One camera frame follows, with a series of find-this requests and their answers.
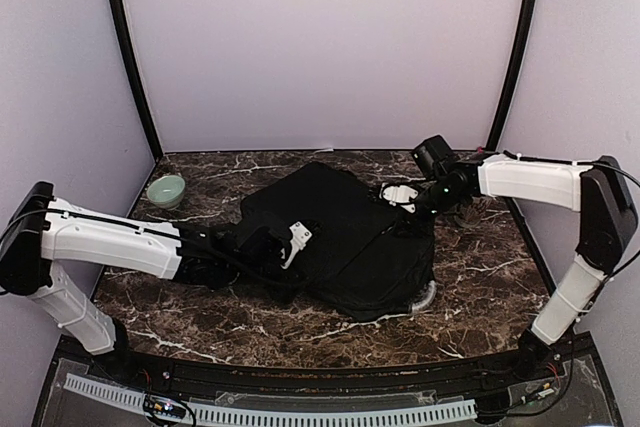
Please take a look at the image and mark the cream patterned mug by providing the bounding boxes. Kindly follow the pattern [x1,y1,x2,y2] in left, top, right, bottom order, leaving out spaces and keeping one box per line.
[453,198,491,228]

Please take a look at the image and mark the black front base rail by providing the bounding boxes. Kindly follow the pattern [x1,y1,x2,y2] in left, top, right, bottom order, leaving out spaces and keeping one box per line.
[54,331,596,401]

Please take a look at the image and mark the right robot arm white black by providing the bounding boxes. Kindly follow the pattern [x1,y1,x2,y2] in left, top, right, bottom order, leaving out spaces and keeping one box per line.
[378,135,639,381]

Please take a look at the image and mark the black student backpack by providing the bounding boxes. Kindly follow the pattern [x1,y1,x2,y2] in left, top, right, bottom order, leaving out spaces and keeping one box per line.
[229,162,435,322]

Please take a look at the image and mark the left black frame post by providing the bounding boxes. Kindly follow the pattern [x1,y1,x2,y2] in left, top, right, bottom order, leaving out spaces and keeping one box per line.
[108,0,164,162]

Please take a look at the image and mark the black frame post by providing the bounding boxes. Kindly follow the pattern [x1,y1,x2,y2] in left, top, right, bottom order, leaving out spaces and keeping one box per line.
[108,0,164,162]
[483,0,545,164]

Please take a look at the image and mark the white slotted cable duct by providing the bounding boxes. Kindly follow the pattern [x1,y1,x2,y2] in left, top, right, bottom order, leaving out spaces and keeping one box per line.
[63,374,478,427]

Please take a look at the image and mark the pale green ceramic bowl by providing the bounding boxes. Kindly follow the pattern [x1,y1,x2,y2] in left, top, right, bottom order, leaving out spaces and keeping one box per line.
[146,175,186,210]

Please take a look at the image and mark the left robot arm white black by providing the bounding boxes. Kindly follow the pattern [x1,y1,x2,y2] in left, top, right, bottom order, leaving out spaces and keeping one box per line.
[1,181,313,383]

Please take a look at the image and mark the right black frame post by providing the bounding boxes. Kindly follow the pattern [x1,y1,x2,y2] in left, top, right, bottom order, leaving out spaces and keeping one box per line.
[483,0,545,164]

